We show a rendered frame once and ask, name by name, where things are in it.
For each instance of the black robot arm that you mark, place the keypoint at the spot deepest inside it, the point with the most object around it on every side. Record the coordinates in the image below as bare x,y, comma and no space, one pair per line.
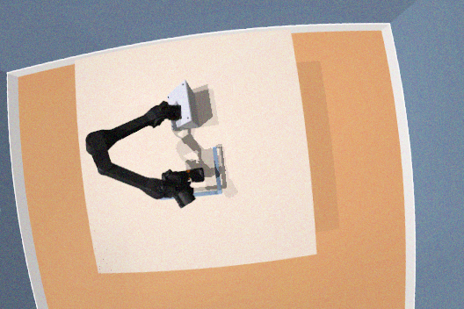
98,143

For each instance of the blue l-shaped wall top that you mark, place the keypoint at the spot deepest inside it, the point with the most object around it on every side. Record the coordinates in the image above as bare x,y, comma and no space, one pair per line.
218,180

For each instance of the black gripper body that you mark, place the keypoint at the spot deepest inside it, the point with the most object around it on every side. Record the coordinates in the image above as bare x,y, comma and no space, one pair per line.
196,174

